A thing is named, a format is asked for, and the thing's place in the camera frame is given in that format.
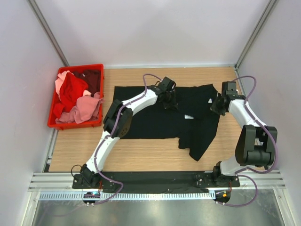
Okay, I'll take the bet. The left aluminium corner post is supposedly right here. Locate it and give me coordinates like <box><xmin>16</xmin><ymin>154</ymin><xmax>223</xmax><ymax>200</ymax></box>
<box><xmin>27</xmin><ymin>0</ymin><xmax>69</xmax><ymax>66</ymax></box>

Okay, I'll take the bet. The red t shirt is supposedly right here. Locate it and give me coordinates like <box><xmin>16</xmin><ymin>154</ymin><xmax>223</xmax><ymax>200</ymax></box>
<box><xmin>53</xmin><ymin>71</ymin><xmax>91</xmax><ymax>118</ymax></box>

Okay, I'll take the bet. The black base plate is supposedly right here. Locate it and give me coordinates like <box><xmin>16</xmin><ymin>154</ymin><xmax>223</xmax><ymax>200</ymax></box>
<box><xmin>72</xmin><ymin>171</ymin><xmax>240</xmax><ymax>194</ymax></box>

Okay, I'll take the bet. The slotted cable duct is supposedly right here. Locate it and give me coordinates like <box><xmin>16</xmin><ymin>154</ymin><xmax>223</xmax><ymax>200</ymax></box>
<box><xmin>39</xmin><ymin>191</ymin><xmax>215</xmax><ymax>202</ymax></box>

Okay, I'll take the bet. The right aluminium corner post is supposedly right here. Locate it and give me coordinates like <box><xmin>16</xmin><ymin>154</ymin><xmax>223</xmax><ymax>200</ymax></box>
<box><xmin>234</xmin><ymin>0</ymin><xmax>278</xmax><ymax>71</ymax></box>

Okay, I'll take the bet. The aluminium frame rail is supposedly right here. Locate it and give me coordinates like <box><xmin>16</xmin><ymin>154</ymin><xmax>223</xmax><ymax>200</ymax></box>
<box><xmin>29</xmin><ymin>170</ymin><xmax>285</xmax><ymax>194</ymax></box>

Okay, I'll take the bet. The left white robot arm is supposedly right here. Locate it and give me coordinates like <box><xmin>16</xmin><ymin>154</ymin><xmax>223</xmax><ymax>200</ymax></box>
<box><xmin>72</xmin><ymin>74</ymin><xmax>177</xmax><ymax>189</ymax></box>

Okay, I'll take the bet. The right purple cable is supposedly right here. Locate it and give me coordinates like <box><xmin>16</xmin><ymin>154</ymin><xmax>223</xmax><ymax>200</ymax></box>
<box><xmin>216</xmin><ymin>75</ymin><xmax>279</xmax><ymax>208</ymax></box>

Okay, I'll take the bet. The dark maroon t shirt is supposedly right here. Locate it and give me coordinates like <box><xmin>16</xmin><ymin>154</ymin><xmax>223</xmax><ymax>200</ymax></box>
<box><xmin>73</xmin><ymin>69</ymin><xmax>101</xmax><ymax>96</ymax></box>

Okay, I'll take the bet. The aluminium corner post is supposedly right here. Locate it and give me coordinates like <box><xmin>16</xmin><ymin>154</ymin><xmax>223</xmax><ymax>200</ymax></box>
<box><xmin>27</xmin><ymin>0</ymin><xmax>69</xmax><ymax>66</ymax></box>
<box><xmin>234</xmin><ymin>0</ymin><xmax>278</xmax><ymax>71</ymax></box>

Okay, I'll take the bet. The black t shirt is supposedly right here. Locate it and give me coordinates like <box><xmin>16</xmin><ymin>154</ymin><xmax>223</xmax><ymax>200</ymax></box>
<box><xmin>124</xmin><ymin>84</ymin><xmax>220</xmax><ymax>161</ymax></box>

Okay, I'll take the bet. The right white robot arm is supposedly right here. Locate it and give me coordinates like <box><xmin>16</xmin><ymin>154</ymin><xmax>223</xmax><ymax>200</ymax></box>
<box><xmin>210</xmin><ymin>81</ymin><xmax>277</xmax><ymax>186</ymax></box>

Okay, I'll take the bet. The pink t shirt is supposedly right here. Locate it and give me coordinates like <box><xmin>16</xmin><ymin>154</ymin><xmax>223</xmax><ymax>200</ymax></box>
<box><xmin>55</xmin><ymin>70</ymin><xmax>104</xmax><ymax>124</ymax></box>

